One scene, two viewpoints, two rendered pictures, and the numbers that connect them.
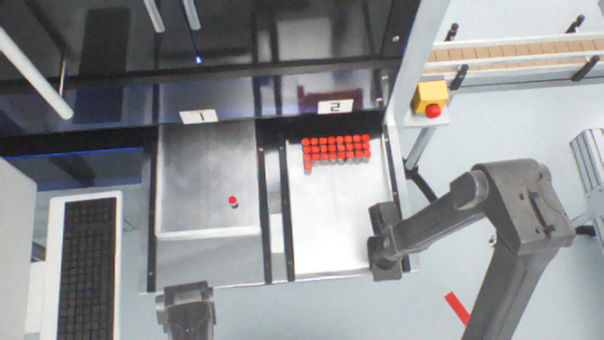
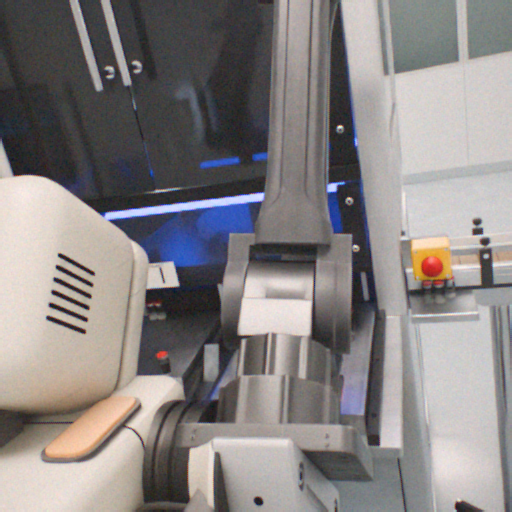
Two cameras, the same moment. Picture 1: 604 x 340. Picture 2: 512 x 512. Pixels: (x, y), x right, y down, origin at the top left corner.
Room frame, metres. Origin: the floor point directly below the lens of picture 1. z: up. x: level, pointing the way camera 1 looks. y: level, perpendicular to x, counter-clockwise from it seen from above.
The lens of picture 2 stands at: (-0.41, -0.41, 1.43)
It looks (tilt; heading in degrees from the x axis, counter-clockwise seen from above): 19 degrees down; 23
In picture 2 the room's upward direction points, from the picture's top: 11 degrees counter-clockwise
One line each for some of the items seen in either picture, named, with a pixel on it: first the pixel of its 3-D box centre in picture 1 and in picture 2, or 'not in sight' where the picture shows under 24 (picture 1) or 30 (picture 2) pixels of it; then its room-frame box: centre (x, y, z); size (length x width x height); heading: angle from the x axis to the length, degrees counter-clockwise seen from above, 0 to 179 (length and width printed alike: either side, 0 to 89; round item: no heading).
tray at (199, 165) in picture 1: (208, 168); (156, 342); (0.51, 0.25, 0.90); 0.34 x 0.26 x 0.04; 5
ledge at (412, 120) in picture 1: (421, 103); (442, 303); (0.73, -0.34, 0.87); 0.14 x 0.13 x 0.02; 5
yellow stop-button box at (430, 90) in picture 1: (429, 94); (430, 257); (0.68, -0.33, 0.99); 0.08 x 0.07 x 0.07; 5
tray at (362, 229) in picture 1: (341, 199); (299, 364); (0.43, -0.10, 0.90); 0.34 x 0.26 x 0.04; 5
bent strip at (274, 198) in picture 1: (275, 221); (202, 377); (0.36, 0.07, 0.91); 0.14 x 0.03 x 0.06; 4
